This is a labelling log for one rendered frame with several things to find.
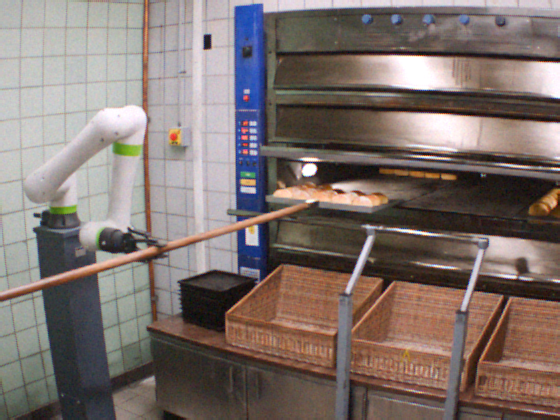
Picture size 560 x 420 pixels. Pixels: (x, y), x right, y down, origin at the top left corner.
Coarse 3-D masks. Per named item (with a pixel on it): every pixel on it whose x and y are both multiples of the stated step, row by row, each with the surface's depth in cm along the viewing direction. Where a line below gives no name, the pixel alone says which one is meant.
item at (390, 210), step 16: (320, 208) 326; (384, 208) 308; (400, 208) 304; (416, 208) 303; (464, 224) 287; (480, 224) 282; (496, 224) 278; (512, 224) 273; (528, 224) 269; (544, 224) 265
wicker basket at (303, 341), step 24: (264, 288) 328; (288, 288) 336; (312, 288) 329; (336, 288) 322; (360, 288) 316; (240, 312) 313; (264, 312) 329; (288, 312) 335; (312, 312) 327; (360, 312) 294; (240, 336) 301; (264, 336) 294; (288, 336) 287; (312, 336) 280; (336, 336) 276; (312, 360) 282; (336, 360) 280
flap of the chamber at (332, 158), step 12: (276, 156) 319; (288, 156) 314; (300, 156) 311; (312, 156) 307; (324, 156) 304; (336, 156) 301; (348, 156) 297; (420, 168) 290; (432, 168) 279; (444, 168) 273; (456, 168) 269; (468, 168) 267; (480, 168) 264; (492, 168) 261; (552, 180) 256
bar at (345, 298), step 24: (288, 216) 293; (456, 240) 251; (480, 240) 244; (360, 264) 264; (480, 264) 242; (456, 312) 231; (456, 336) 232; (456, 360) 233; (336, 384) 264; (456, 384) 234; (336, 408) 266; (456, 408) 239
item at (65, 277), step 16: (288, 208) 290; (304, 208) 299; (240, 224) 262; (256, 224) 271; (192, 240) 239; (128, 256) 214; (144, 256) 219; (64, 272) 192; (80, 272) 196; (96, 272) 202; (16, 288) 176; (32, 288) 180
